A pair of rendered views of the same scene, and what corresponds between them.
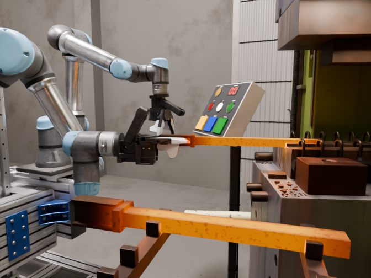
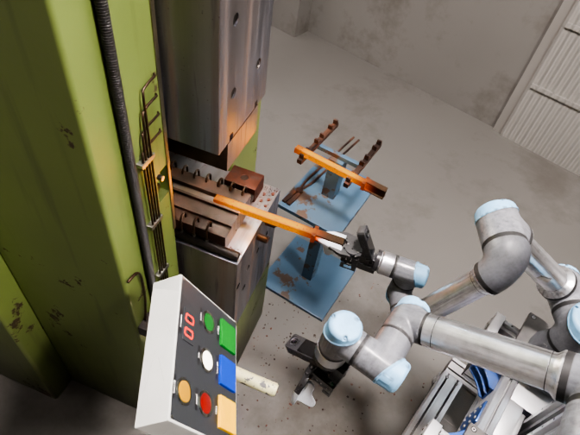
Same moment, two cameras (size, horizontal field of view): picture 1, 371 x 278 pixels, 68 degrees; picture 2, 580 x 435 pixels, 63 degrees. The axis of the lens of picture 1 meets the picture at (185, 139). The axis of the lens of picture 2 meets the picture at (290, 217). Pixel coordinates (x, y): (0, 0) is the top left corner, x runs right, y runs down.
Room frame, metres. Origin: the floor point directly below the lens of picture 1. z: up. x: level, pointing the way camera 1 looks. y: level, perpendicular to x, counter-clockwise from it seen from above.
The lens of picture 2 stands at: (1.77, 0.03, 2.17)
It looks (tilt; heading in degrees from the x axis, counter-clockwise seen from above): 48 degrees down; 188
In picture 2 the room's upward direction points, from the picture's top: 10 degrees clockwise
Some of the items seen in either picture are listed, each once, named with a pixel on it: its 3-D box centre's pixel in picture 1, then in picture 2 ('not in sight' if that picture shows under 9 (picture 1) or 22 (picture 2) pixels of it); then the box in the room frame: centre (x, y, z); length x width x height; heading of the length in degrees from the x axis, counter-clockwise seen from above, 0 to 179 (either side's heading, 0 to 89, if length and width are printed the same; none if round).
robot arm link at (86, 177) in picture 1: (87, 175); (400, 293); (0.83, 0.30, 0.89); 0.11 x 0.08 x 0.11; 12
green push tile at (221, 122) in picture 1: (221, 126); (226, 337); (1.22, -0.16, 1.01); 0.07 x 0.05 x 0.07; 20
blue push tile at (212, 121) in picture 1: (211, 124); (225, 374); (1.31, -0.12, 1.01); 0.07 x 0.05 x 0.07; 20
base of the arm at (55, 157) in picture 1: (52, 154); not in sight; (1.29, 0.63, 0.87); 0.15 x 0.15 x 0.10
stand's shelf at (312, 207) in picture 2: not in sight; (329, 194); (0.25, -0.03, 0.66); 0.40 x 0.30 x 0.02; 164
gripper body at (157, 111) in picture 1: (160, 107); (327, 367); (1.25, 0.11, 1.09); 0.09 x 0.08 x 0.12; 68
